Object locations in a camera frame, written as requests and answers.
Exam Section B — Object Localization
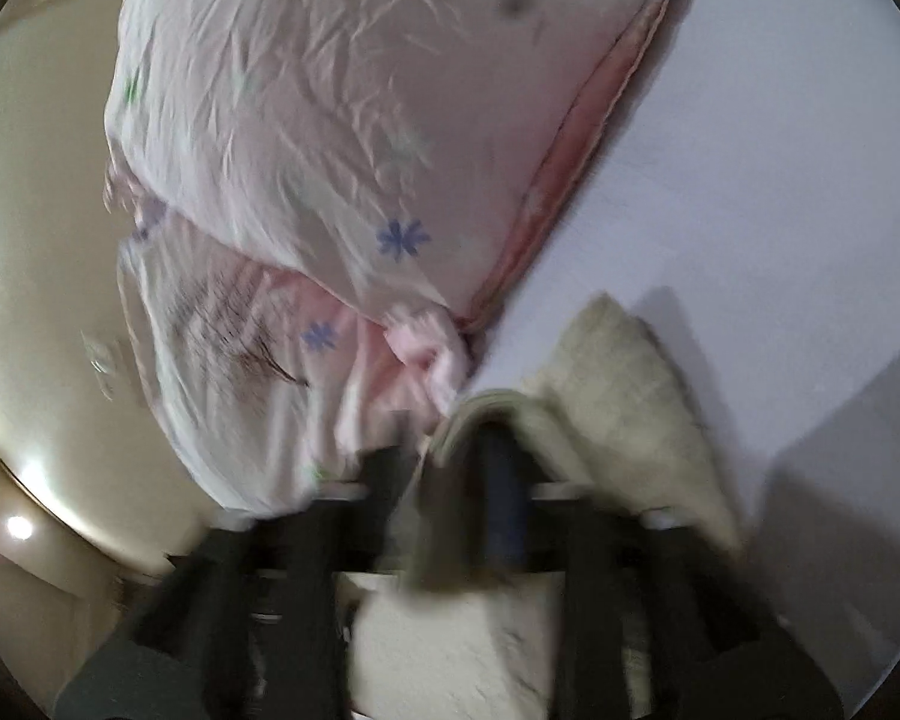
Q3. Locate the white pink floral quilt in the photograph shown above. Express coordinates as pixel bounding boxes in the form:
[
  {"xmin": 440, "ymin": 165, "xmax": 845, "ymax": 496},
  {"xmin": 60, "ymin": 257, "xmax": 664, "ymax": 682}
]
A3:
[{"xmin": 102, "ymin": 0, "xmax": 710, "ymax": 520}]

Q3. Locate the cream small cloth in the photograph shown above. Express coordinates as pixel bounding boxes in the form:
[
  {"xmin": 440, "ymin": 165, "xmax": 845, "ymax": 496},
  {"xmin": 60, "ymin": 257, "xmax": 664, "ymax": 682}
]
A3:
[{"xmin": 351, "ymin": 291, "xmax": 745, "ymax": 720}]

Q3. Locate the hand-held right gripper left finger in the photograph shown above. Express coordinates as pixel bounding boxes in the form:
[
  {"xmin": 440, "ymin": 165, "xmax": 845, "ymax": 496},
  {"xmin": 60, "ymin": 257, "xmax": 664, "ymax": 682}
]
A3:
[{"xmin": 124, "ymin": 447, "xmax": 418, "ymax": 720}]

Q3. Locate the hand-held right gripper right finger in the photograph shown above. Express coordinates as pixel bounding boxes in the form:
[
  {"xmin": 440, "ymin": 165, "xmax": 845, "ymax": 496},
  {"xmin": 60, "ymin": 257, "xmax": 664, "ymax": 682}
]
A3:
[{"xmin": 471, "ymin": 426, "xmax": 796, "ymax": 720}]

